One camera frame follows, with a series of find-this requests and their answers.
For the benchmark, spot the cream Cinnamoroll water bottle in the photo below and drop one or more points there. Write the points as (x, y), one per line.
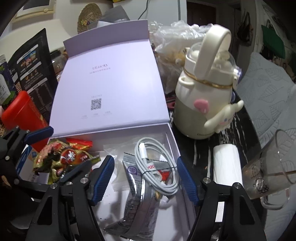
(205, 87)

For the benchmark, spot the white tissue roll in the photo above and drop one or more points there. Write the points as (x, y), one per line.
(226, 166)

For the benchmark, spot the green tote bag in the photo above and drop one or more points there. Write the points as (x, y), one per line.
(272, 42)

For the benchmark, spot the red plastic container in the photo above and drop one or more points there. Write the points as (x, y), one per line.
(22, 112)

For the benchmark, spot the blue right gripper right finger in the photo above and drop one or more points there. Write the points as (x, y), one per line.
(187, 181)

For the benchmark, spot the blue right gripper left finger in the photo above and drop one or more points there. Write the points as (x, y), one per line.
(99, 179)

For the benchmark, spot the clear plastic bag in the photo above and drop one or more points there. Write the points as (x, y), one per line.
(169, 45)

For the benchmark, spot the blue white carton box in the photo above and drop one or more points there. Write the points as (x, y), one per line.
(24, 167)

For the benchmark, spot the lavender gift box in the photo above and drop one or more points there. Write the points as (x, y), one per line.
(110, 91)

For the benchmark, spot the silver foil sachet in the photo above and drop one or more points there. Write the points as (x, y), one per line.
(141, 208)

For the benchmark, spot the leaf-pattern grey cushion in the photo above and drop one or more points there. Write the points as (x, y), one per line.
(265, 89)

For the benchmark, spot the woven straw fan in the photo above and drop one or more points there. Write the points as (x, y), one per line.
(89, 14)

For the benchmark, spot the framed picture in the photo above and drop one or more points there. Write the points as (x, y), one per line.
(34, 8)

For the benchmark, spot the black snack bag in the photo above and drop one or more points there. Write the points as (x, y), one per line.
(32, 71)

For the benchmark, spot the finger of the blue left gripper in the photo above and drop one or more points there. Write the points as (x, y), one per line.
(39, 135)
(78, 172)

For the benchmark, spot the clear glass mug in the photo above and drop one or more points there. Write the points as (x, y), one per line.
(271, 171)

